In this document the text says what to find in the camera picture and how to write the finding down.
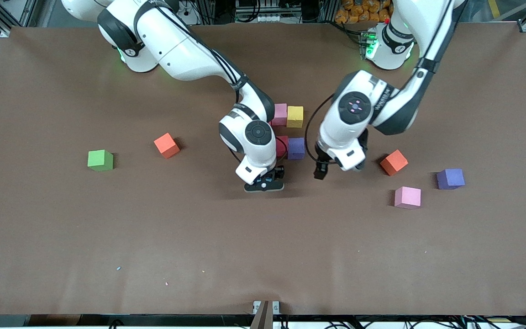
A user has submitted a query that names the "green foam block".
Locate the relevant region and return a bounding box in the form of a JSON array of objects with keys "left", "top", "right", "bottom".
[{"left": 87, "top": 149, "right": 114, "bottom": 172}]

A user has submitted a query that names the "black white electronics unit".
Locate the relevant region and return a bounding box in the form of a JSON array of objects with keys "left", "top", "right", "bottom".
[{"left": 235, "top": 0, "right": 283, "bottom": 23}]

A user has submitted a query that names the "metal table edge bracket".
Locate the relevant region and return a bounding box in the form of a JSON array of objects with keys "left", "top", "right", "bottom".
[{"left": 250, "top": 300, "right": 281, "bottom": 329}]

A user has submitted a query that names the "pink foam block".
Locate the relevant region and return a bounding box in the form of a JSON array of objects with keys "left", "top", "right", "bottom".
[
  {"left": 272, "top": 103, "right": 288, "bottom": 126},
  {"left": 393, "top": 186, "right": 422, "bottom": 210}
]

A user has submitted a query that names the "pile of orange snack bags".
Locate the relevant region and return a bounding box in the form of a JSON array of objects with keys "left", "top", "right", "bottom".
[{"left": 335, "top": 0, "right": 394, "bottom": 24}]

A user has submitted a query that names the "orange foam block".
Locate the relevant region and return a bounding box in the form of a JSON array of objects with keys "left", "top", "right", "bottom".
[
  {"left": 380, "top": 149, "right": 409, "bottom": 177},
  {"left": 153, "top": 133, "right": 181, "bottom": 159}
]

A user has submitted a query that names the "yellow foam block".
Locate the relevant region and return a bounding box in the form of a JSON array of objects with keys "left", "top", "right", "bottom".
[{"left": 287, "top": 106, "right": 304, "bottom": 128}]

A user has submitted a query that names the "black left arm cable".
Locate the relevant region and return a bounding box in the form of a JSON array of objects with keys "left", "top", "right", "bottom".
[{"left": 305, "top": 0, "right": 455, "bottom": 163}]

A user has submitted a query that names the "green-lit arm base board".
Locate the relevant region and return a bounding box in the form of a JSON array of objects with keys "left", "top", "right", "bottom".
[{"left": 359, "top": 27, "right": 379, "bottom": 61}]

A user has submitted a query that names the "purple foam block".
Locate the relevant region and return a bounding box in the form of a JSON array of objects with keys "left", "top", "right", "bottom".
[
  {"left": 436, "top": 168, "right": 466, "bottom": 191},
  {"left": 288, "top": 138, "right": 305, "bottom": 160}
]

